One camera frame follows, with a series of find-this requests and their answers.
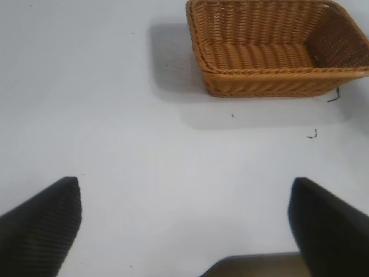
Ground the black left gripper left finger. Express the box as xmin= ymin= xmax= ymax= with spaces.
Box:
xmin=0 ymin=176 xmax=83 ymax=277

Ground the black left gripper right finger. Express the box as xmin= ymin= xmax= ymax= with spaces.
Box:
xmin=287 ymin=177 xmax=369 ymax=277

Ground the brown woven wicker basket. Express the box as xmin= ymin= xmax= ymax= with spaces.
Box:
xmin=185 ymin=0 xmax=369 ymax=98

